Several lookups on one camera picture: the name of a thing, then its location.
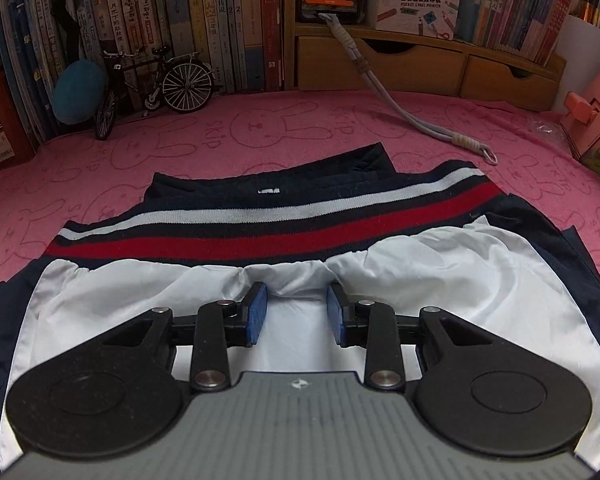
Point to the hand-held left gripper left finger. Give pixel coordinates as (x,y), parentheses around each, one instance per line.
(257,310)

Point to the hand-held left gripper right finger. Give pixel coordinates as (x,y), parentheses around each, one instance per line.
(336,312)

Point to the navy and white jacket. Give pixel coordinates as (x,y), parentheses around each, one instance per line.
(280,225)

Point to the miniature black bicycle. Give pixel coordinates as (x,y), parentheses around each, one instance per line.
(187,85)

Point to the wooden drawer organizer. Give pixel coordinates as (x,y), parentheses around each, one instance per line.
(405,67)

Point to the blue plush ball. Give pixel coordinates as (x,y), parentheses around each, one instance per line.
(77,92)

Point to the row of books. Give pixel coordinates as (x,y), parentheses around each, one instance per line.
(180,10)

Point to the red plastic crate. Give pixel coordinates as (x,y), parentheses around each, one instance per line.
(0,125)

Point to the white label printer box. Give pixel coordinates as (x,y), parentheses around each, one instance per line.
(415,0)

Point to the curved white paper sheet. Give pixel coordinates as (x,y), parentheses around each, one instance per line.
(580,60)

